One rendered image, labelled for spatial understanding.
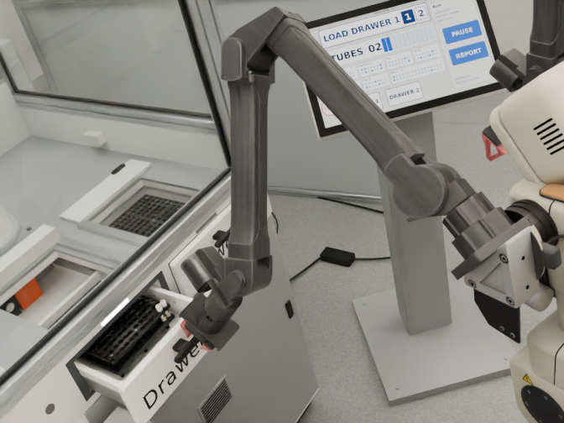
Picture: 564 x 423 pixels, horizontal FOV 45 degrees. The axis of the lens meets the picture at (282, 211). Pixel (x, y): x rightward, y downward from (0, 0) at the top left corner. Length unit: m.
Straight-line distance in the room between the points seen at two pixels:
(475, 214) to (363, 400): 1.44
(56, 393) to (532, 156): 0.97
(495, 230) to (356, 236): 2.03
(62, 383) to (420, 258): 1.24
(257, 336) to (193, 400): 0.27
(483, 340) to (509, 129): 1.47
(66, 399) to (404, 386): 1.22
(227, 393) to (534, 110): 1.17
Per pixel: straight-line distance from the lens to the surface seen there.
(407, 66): 1.85
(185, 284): 1.57
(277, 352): 2.01
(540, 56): 1.36
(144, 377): 1.34
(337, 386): 2.40
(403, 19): 1.89
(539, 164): 1.04
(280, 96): 3.03
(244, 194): 1.14
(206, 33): 1.55
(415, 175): 0.98
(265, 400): 2.04
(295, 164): 3.20
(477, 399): 2.32
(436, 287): 2.34
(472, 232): 0.97
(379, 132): 1.03
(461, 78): 1.87
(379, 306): 2.58
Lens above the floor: 1.83
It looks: 35 degrees down
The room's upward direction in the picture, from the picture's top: 15 degrees counter-clockwise
